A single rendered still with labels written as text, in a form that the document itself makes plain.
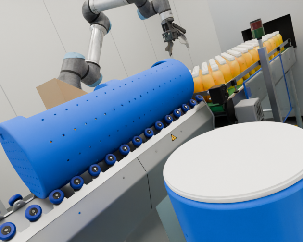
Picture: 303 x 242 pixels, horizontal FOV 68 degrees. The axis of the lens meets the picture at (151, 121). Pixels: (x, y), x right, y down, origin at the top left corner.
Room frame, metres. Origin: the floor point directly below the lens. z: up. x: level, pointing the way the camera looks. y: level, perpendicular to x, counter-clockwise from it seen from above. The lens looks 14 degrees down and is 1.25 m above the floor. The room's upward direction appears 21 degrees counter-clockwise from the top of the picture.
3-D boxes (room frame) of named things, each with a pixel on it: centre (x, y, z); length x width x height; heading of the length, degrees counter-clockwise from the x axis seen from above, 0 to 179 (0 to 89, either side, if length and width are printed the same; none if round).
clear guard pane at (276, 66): (1.57, -0.88, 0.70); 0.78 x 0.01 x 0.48; 132
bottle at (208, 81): (1.34, -0.40, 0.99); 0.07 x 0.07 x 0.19
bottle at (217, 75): (1.35, -0.47, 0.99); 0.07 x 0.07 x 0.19
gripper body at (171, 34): (1.42, -0.29, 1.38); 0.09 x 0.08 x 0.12; 132
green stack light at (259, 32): (1.33, -0.76, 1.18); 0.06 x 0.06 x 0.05
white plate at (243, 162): (0.40, -0.12, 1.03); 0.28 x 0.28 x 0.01
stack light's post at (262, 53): (1.33, -0.76, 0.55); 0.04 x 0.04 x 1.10; 42
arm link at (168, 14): (1.42, -0.30, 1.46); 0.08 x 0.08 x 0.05
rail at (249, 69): (1.79, -1.02, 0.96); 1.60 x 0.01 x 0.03; 132
